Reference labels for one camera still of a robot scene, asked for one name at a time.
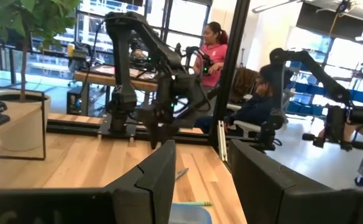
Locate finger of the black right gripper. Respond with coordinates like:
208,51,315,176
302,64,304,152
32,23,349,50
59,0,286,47
149,119,160,149
160,123,178,144

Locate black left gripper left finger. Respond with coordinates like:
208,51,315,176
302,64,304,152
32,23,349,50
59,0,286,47
0,139,177,224

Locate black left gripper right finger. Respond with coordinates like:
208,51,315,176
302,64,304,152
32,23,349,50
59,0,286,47
227,139,363,224

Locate red-handled scissors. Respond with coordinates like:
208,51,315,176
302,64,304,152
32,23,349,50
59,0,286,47
175,167,190,180

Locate blue translucent pencil box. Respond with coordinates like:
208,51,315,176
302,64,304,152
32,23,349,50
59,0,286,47
168,203,213,224

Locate green pencil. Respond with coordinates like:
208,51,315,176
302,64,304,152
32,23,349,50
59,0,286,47
177,201,213,207

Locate person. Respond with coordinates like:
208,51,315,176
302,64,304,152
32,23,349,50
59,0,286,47
193,63,294,134
193,21,229,90

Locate wooden background table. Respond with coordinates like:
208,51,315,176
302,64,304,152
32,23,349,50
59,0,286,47
73,64,158,116

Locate white office chair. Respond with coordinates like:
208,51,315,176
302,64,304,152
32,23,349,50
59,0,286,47
226,102,262,133

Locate black computer tower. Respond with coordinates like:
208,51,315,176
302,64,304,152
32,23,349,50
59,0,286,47
66,86,83,115

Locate blue storage bin rack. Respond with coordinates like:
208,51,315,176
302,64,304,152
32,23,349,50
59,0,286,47
287,60,363,114

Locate white plant pot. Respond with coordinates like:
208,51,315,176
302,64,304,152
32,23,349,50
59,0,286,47
0,90,52,152

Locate green leafy plant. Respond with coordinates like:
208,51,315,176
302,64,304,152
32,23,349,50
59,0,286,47
0,0,81,102

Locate white metal bracket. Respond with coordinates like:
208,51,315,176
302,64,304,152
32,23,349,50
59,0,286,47
218,120,229,162

